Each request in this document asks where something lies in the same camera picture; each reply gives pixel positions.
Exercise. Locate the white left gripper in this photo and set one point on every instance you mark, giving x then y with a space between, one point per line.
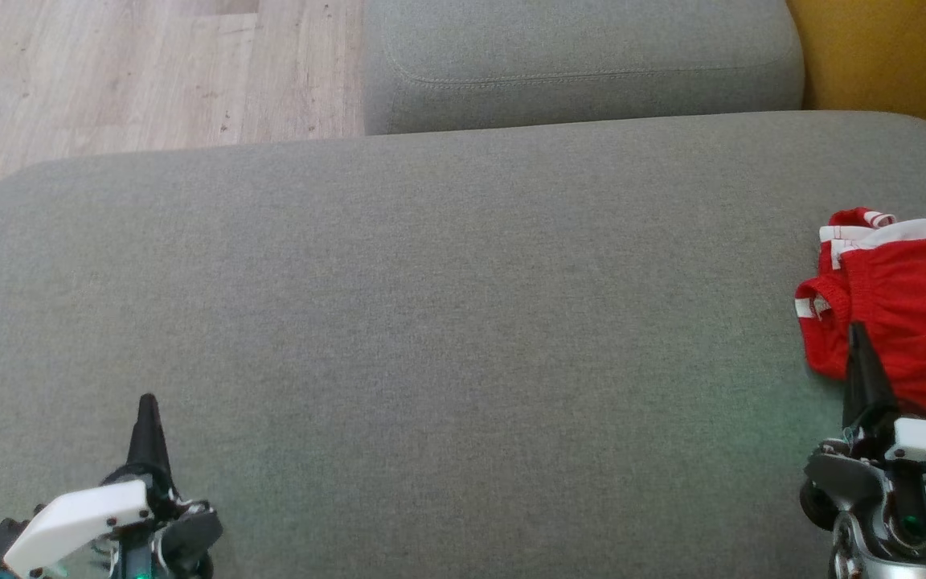
77 515

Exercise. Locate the red shorts with white stripe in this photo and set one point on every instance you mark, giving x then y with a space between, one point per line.
921 322

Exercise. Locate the small grey sofa cushion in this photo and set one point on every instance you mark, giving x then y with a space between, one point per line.
583 64

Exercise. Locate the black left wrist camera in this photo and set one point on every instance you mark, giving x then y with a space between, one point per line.
1 547

